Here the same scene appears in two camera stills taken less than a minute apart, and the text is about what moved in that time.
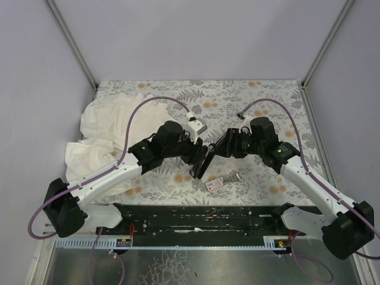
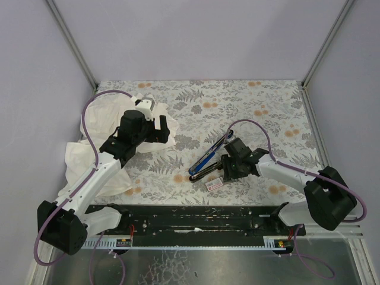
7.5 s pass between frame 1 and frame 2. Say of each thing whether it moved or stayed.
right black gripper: moved
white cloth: stayed
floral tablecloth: stayed
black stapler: moved
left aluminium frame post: stayed
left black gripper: moved
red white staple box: stayed
